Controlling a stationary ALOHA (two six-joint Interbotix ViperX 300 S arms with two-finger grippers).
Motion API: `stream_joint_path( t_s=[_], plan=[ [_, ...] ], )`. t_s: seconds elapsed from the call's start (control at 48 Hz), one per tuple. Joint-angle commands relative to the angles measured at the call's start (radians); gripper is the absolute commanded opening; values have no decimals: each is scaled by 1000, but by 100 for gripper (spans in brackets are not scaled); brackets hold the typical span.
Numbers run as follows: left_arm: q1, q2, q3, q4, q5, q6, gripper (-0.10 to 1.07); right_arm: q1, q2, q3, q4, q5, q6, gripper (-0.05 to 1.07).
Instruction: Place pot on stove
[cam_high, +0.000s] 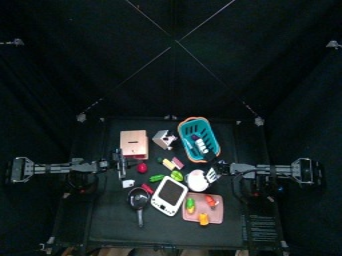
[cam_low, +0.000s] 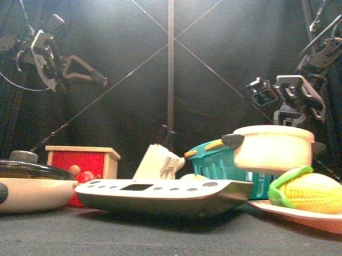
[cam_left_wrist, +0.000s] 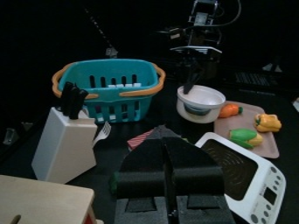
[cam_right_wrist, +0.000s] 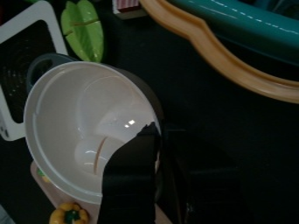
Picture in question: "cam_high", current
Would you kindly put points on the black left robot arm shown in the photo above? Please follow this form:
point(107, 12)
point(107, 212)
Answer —
point(54, 166)

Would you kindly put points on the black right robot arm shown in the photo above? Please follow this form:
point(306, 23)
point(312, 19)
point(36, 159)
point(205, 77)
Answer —
point(276, 169)

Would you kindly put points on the red toy tomato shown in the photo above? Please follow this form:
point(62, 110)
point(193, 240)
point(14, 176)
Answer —
point(142, 168)

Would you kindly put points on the wooden box red sides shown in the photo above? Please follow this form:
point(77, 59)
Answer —
point(134, 144)

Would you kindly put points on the small white toy piece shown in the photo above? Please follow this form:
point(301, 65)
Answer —
point(129, 183)

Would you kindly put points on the small dark green toy piece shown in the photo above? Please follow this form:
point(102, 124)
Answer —
point(159, 160)

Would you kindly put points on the orange toy carrot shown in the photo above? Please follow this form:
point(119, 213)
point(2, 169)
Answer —
point(210, 201)

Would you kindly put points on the green toy pepper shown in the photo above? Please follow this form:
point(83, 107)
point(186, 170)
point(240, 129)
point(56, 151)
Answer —
point(157, 178)

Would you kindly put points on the small red toy piece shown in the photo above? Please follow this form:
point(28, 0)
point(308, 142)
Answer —
point(147, 188)

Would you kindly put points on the light green toy vegetable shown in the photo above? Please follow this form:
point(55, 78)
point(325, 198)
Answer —
point(177, 175)

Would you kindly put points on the yellow toy block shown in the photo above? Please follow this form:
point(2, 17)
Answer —
point(169, 164)

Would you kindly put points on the white bottle purple cap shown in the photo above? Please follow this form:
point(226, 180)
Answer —
point(201, 144)

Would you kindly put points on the pink toy block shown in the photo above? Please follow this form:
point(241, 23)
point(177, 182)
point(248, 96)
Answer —
point(178, 163)

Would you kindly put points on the toy corn green husk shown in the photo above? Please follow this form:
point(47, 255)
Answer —
point(190, 205)

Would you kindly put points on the small white grey toy house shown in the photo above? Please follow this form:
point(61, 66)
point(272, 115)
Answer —
point(163, 138)

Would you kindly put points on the teal basket orange rim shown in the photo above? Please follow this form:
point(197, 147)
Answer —
point(199, 139)

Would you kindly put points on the pink cutting board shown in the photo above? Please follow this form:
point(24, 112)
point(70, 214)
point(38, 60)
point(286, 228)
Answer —
point(201, 213)

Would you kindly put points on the yellow orange toy food piece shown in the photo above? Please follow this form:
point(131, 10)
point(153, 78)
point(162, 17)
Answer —
point(203, 219)

